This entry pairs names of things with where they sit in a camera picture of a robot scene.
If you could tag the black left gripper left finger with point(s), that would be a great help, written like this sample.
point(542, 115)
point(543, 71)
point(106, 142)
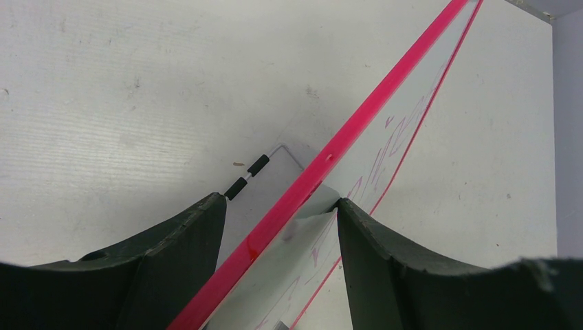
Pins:
point(142, 282)

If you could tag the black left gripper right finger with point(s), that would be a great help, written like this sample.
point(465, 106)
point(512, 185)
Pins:
point(394, 283)

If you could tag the pink framed whiteboard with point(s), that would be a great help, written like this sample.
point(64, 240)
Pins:
point(274, 274)

